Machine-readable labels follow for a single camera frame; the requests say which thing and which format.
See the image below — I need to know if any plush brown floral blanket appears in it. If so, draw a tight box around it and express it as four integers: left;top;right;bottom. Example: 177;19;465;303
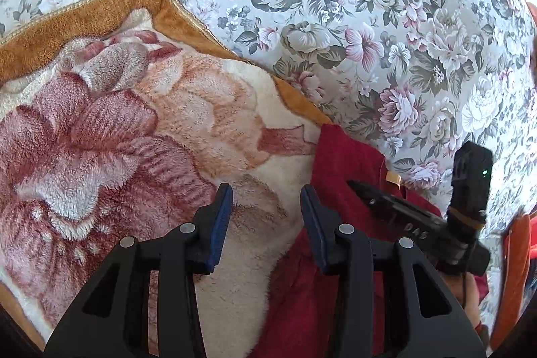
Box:
1;0;328;357

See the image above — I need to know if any orange cloth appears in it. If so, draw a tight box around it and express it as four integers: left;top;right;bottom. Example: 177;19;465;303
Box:
490;213;536;352

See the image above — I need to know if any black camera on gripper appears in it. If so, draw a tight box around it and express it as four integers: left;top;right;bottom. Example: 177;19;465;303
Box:
447;141;493;252

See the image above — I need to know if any right hand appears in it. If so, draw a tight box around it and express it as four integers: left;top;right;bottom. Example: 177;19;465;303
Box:
441;272;482;334

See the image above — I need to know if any dark red knit sweater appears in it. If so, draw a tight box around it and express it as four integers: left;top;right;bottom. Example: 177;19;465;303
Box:
253;124;492;357

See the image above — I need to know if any floral grey quilt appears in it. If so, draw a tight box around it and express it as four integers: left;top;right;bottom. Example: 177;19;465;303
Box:
0;0;537;338

